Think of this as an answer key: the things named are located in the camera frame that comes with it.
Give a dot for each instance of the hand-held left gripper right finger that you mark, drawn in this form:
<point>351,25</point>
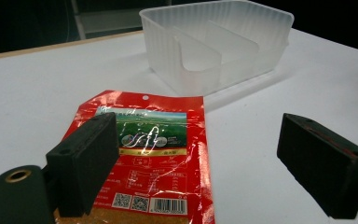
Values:
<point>326,161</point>

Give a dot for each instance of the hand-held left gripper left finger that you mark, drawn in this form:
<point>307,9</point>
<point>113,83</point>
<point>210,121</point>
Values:
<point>84,161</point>

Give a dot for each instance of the red snack packet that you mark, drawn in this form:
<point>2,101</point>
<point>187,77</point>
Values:
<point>164,155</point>

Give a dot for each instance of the translucent plastic divided container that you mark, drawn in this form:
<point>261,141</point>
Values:
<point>217,49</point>

